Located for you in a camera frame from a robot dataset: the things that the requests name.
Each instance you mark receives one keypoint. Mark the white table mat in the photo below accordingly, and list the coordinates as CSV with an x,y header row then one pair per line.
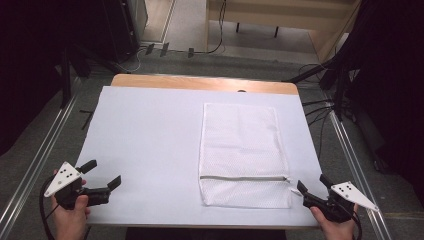
x,y
143,143

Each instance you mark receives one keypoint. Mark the black cabinet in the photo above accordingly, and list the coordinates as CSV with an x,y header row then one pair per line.
x,y
123,30

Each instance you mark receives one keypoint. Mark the person's right hand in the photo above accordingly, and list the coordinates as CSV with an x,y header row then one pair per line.
x,y
335,230

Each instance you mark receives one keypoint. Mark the black plug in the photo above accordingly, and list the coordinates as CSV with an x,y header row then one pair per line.
x,y
190,52
164,49
150,49

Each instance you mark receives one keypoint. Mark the aluminium floor rail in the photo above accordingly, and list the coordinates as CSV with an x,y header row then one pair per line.
x,y
358,173
36,163

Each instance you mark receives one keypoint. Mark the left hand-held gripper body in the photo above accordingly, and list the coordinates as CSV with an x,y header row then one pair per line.
x,y
63,178

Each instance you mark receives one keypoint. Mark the black table grommet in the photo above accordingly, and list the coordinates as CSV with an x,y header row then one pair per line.
x,y
241,90

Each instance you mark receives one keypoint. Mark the white mesh laundry bag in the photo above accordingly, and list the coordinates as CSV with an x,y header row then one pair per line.
x,y
243,146

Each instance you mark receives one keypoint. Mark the black curtain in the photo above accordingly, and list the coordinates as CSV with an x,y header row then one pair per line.
x,y
30,66
393,83

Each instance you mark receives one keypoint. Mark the person's left hand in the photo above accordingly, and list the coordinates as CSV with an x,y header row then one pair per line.
x,y
70,221

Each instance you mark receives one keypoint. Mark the black metal stand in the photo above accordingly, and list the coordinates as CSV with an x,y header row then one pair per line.
x,y
339,90
66,80

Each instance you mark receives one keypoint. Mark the light wooden furniture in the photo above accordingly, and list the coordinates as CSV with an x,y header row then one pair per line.
x,y
283,15

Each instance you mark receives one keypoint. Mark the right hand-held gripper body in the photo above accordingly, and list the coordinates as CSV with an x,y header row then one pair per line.
x,y
350,195

